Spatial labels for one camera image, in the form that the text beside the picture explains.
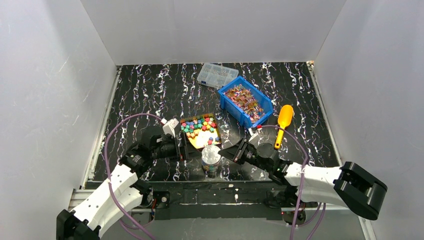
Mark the clear plastic jar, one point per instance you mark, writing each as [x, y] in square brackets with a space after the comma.
[211, 168]

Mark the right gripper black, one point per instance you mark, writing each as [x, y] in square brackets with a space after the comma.
[239, 152]

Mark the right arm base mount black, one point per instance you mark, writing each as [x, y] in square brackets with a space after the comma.
[285, 199]

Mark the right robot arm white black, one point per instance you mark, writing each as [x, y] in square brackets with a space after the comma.
[349, 186]

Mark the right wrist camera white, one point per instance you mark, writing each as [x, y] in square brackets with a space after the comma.
[256, 134]

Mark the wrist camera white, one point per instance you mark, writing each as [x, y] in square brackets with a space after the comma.
[170, 127]
[256, 134]

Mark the yellow plastic scoop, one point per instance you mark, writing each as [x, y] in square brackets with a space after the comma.
[284, 120]

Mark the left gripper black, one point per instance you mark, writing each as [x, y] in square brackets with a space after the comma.
[180, 149]

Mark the blue bin of lollipops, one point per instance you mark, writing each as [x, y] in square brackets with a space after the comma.
[249, 106]

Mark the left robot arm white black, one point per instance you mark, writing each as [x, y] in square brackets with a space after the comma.
[123, 190]

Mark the tin tray of star candies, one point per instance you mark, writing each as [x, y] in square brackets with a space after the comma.
[201, 130]

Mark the white round jar lid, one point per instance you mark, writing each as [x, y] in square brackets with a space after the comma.
[210, 155]

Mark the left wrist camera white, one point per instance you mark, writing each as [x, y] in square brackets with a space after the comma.
[170, 127]

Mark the aluminium frame rail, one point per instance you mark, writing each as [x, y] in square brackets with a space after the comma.
[229, 195]

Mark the clear plastic compartment box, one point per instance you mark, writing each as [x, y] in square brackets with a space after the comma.
[216, 76]

